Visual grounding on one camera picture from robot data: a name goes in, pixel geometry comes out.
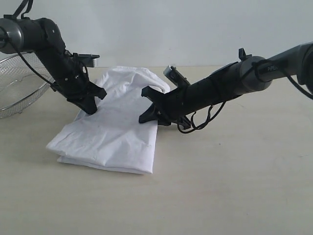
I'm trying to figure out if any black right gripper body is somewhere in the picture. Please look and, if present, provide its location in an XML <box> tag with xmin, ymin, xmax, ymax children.
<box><xmin>156</xmin><ymin>83</ymin><xmax>213</xmax><ymax>130</ymax></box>

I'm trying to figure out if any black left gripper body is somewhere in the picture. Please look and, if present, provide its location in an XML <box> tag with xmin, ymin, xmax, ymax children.
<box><xmin>39</xmin><ymin>50</ymin><xmax>90</xmax><ymax>98</ymax></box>

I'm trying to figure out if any white t-shirt red print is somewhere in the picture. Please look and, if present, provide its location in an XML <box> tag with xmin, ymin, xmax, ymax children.
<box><xmin>46</xmin><ymin>66</ymin><xmax>170</xmax><ymax>174</ymax></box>

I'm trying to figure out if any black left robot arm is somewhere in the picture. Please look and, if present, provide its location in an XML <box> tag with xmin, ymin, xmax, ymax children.
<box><xmin>0</xmin><ymin>15</ymin><xmax>107</xmax><ymax>115</ymax></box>

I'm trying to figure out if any metal mesh basket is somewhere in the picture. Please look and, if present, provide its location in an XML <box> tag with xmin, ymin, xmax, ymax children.
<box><xmin>0</xmin><ymin>54</ymin><xmax>50</xmax><ymax>119</ymax></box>

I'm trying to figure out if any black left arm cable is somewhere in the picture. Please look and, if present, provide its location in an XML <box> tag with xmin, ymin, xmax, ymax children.
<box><xmin>0</xmin><ymin>0</ymin><xmax>90</xmax><ymax>89</ymax></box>

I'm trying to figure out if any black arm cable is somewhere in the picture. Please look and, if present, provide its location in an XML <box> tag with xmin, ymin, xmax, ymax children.
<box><xmin>178</xmin><ymin>55</ymin><xmax>313</xmax><ymax>134</ymax></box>
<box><xmin>0</xmin><ymin>0</ymin><xmax>90</xmax><ymax>89</ymax></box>

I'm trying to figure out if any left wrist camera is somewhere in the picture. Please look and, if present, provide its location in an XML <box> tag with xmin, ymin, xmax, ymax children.
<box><xmin>72</xmin><ymin>53</ymin><xmax>100</xmax><ymax>68</ymax></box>

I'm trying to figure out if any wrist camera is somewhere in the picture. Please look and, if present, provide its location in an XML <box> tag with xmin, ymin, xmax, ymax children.
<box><xmin>163</xmin><ymin>65</ymin><xmax>191</xmax><ymax>89</ymax></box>
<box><xmin>72</xmin><ymin>53</ymin><xmax>100</xmax><ymax>68</ymax></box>

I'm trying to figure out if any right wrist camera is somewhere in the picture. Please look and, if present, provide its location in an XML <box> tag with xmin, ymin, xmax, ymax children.
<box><xmin>163</xmin><ymin>65</ymin><xmax>191</xmax><ymax>89</ymax></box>

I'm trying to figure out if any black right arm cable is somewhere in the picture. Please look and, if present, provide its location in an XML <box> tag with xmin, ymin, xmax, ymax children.
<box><xmin>178</xmin><ymin>55</ymin><xmax>313</xmax><ymax>134</ymax></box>

